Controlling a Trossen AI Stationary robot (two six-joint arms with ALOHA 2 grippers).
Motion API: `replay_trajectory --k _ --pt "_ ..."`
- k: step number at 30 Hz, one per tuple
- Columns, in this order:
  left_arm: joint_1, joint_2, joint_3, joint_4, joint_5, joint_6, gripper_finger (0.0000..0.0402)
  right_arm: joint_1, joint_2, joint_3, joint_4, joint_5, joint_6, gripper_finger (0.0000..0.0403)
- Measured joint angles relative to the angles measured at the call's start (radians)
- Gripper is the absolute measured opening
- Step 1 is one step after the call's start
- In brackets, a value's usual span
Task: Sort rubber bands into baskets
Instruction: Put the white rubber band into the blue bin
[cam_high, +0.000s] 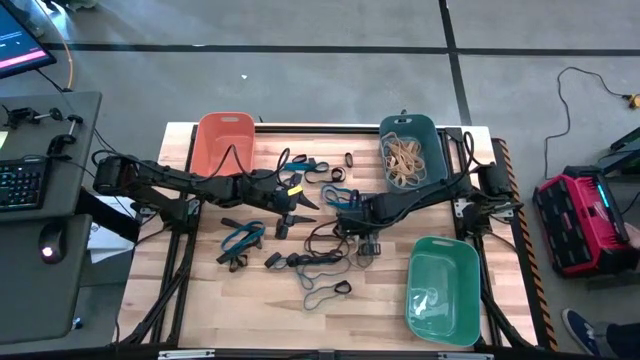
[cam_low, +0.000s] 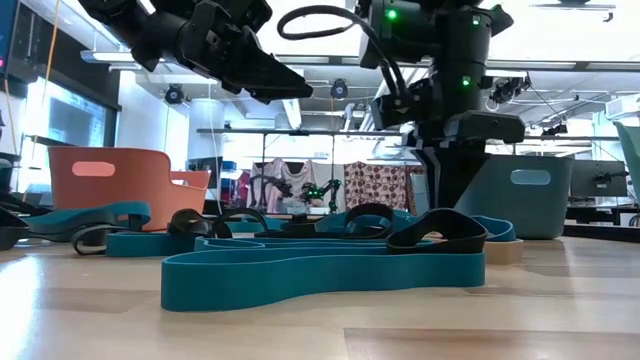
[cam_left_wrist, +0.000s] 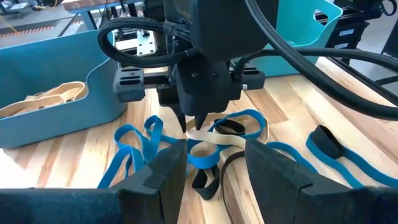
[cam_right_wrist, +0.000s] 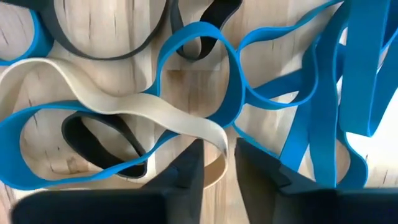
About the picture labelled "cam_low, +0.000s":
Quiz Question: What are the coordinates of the black ceiling camera cluster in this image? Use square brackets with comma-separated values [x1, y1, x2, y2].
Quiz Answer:
[488, 74, 533, 106]

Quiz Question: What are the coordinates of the computer monitor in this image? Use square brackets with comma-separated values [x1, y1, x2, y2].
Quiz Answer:
[0, 0, 34, 84]

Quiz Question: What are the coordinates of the ceiling light bar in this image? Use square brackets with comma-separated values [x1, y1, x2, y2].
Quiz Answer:
[79, 48, 151, 65]

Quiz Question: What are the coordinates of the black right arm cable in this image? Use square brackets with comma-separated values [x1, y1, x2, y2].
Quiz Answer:
[276, 3, 410, 101]

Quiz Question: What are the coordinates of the white ceiling unit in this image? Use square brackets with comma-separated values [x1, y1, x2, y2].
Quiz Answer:
[282, 97, 304, 130]

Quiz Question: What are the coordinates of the slate blue plastic basket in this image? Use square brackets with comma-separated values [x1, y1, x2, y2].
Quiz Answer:
[452, 153, 575, 240]

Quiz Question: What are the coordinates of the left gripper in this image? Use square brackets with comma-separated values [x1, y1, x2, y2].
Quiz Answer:
[179, 0, 315, 106]

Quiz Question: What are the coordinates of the pink white garment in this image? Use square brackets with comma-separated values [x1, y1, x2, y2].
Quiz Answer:
[247, 157, 320, 215]

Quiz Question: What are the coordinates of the dark background monitor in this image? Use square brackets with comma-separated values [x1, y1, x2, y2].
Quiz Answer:
[186, 155, 225, 190]
[569, 159, 629, 199]

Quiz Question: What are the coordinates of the long metal ceiling rail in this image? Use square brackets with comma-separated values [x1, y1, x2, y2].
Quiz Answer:
[272, 53, 640, 72]

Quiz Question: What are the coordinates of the orange plastic basket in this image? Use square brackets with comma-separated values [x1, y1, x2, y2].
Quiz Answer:
[48, 145, 212, 232]

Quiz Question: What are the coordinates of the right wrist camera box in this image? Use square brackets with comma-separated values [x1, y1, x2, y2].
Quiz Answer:
[369, 92, 417, 132]

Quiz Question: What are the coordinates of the dotted patterned cloth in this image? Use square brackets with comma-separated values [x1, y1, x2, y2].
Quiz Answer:
[342, 160, 410, 211]

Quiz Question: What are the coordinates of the dark window panel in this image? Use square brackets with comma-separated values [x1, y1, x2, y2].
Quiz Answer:
[19, 74, 121, 201]

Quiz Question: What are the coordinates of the cream rubber band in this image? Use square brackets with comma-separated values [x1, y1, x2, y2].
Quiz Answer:
[481, 238, 526, 266]

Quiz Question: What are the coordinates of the teal green plastic basket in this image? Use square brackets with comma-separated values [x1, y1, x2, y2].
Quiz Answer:
[613, 121, 640, 206]

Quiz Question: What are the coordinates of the metal clothes rack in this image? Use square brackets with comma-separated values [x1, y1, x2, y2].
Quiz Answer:
[195, 127, 621, 221]

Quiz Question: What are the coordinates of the white wall air unit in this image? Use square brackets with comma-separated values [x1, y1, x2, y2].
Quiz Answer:
[603, 92, 640, 122]

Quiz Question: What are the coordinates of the blue rubber band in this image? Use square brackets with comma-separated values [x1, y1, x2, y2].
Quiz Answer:
[313, 208, 419, 236]
[22, 200, 152, 237]
[160, 237, 487, 313]
[471, 213, 517, 244]
[227, 215, 286, 234]

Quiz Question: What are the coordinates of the white round pillar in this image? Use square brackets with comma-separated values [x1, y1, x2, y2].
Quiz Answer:
[187, 97, 227, 164]

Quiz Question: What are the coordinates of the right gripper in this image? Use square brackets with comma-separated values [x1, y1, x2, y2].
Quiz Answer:
[413, 78, 528, 210]

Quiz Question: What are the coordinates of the black resistance band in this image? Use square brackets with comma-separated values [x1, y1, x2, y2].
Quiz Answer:
[105, 231, 199, 259]

